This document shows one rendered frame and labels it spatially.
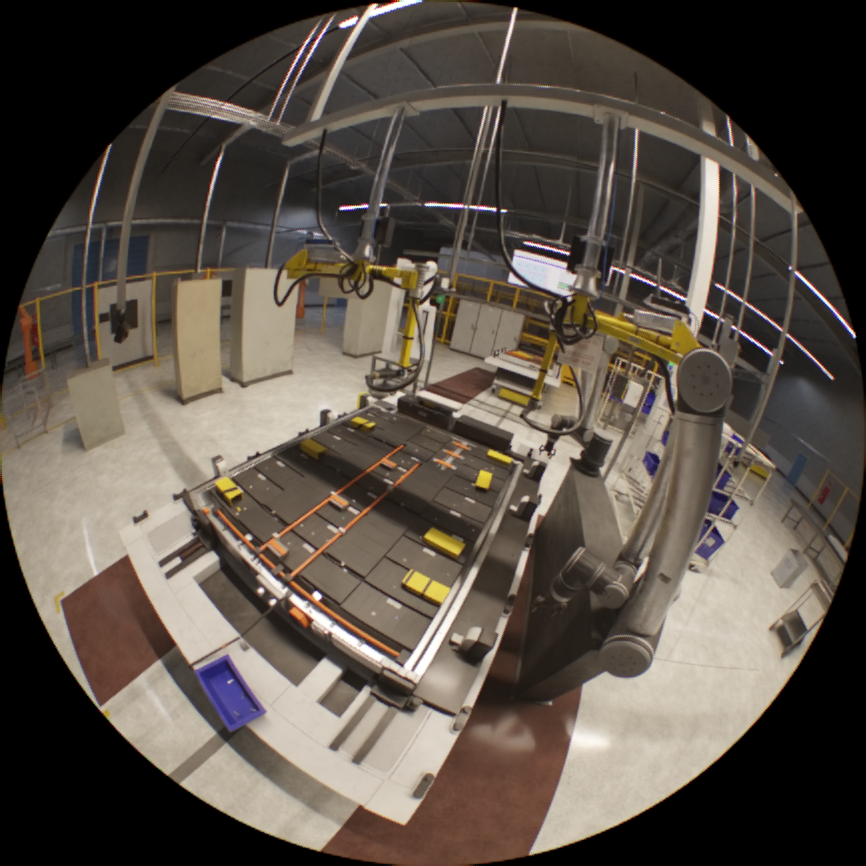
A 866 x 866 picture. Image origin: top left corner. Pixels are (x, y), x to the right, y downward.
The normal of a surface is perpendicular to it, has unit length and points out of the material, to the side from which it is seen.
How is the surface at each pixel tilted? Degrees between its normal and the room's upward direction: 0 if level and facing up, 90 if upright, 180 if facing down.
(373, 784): 0
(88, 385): 90
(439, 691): 0
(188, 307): 90
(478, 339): 90
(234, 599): 0
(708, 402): 96
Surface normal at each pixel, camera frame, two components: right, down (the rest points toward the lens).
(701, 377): -0.74, 0.17
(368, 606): 0.19, -0.87
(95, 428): 0.88, 0.36
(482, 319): -0.43, 0.33
